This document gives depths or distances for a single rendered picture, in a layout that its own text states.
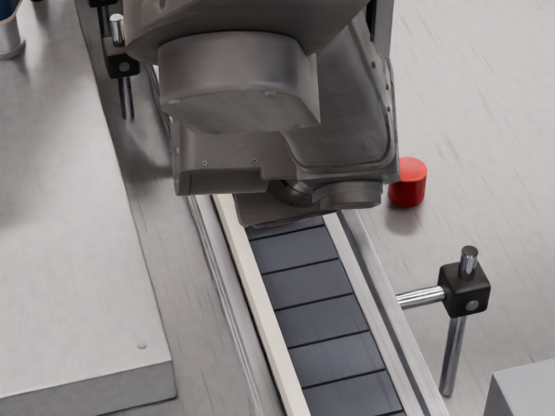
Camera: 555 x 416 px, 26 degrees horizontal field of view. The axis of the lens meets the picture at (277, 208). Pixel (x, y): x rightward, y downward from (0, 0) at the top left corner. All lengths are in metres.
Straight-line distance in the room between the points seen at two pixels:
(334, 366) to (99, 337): 0.18
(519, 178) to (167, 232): 0.33
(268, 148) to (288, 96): 0.41
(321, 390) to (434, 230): 0.24
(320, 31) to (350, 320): 0.62
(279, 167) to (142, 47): 0.41
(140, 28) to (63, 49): 0.87
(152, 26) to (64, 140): 0.78
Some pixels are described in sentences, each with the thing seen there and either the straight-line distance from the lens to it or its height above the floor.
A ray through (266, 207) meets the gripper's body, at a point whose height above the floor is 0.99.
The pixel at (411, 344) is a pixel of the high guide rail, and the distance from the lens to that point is 0.82.
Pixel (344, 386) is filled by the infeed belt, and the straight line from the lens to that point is 0.90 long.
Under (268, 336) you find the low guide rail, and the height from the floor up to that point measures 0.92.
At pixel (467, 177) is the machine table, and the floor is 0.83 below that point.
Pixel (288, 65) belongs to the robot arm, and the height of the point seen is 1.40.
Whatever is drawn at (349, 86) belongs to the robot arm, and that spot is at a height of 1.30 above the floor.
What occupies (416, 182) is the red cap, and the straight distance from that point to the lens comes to 1.07.
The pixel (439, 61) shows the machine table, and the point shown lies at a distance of 1.25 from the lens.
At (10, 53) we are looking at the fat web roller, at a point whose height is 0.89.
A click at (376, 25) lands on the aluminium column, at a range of 1.14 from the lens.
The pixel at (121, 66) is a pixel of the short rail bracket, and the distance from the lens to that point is 1.12.
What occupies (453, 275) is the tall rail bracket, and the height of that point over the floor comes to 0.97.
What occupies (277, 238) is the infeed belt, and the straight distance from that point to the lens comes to 0.99.
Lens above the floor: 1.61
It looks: 46 degrees down
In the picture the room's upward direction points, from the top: straight up
